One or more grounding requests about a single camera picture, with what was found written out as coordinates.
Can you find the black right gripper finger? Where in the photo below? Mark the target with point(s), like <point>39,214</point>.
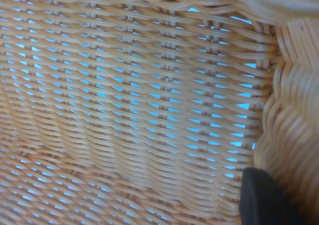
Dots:
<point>259,200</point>

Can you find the orange wicker basket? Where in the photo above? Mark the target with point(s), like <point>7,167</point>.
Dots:
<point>124,85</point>

